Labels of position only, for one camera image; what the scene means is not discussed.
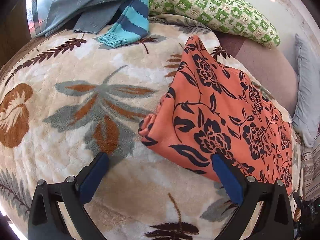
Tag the blue-grey garment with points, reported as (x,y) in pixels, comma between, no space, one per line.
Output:
(82,2)

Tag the striped floral sofa cover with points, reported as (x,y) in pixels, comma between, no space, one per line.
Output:
(311,170)

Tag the wooden door with patterned glass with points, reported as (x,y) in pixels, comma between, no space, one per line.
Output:
(32,15)

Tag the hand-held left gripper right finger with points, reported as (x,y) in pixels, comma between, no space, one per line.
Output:
(227,182)

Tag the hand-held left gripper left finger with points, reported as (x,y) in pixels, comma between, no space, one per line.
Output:
(93,177)

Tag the orange floral shirt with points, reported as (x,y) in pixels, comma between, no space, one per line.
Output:
(225,110)

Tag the green checked pillow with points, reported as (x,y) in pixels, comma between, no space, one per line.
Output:
(212,7)

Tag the leaf print plush blanket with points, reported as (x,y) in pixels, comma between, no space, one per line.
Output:
(62,120)

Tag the pink seat cushion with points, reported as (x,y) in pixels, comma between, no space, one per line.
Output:
(270,65)

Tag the blue-grey pillow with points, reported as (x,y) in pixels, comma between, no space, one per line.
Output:
(307,92)

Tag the blue striped sweater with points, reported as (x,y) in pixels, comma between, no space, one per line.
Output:
(132,17)

